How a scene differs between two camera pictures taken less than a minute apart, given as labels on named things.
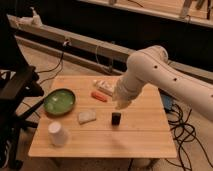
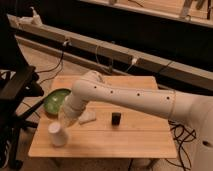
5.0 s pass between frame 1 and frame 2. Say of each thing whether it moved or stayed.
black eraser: stayed
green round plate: stayed
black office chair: stayed
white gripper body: moved
